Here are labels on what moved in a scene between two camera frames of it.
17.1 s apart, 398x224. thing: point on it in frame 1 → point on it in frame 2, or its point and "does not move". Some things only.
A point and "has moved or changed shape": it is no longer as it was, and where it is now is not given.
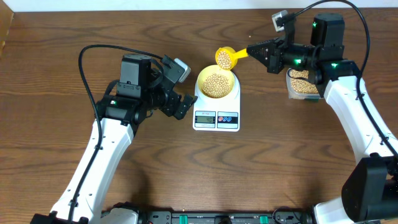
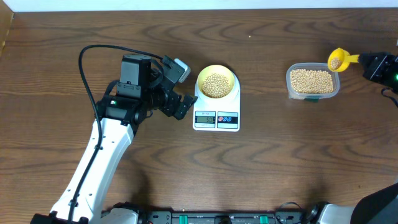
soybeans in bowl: x=216 y=86 does not move
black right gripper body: x=295 y=55 → x=387 y=73
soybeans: x=224 y=60 has moved or changed shape
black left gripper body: x=166 y=102 does not move
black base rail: x=281 y=216 does not move
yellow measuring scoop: x=226 y=57 has moved or changed shape
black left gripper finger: x=184 y=106 does not move
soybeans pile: x=301 y=86 does not move
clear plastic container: x=299 y=86 does not move
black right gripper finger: x=260 y=51 → x=371 y=61
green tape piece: x=311 y=100 does not move
